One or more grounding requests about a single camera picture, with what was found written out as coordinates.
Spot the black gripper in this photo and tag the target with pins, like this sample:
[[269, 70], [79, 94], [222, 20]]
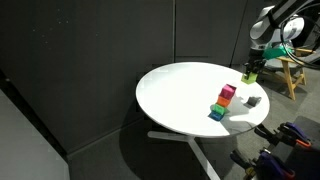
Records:
[[254, 64]]

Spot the yellow-green cube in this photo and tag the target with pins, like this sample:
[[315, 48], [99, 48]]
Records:
[[249, 78]]

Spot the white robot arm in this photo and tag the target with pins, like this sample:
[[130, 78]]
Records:
[[276, 24]]

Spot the grey cube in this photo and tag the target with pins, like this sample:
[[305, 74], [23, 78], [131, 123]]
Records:
[[253, 101]]

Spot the magenta cube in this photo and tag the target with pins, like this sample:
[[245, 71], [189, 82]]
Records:
[[228, 91]]

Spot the orange cube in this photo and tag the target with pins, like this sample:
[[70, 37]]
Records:
[[223, 101]]

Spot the green cube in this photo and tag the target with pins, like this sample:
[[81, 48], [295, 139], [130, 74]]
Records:
[[219, 109]]

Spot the blue cube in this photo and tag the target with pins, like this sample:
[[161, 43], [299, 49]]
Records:
[[215, 116]]

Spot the wooden stool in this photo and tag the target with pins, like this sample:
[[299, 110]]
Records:
[[287, 71]]

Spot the round white table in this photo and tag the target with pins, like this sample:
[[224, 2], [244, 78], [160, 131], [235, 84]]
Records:
[[178, 97]]

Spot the blue orange clamp left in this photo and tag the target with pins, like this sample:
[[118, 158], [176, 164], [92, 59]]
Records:
[[287, 133]]

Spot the blue orange clamp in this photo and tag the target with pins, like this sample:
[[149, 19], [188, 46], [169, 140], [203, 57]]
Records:
[[287, 133], [265, 167]]

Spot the blue orange clamp right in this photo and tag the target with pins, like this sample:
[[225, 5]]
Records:
[[265, 167]]

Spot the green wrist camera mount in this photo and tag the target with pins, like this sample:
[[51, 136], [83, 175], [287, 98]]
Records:
[[272, 53]]

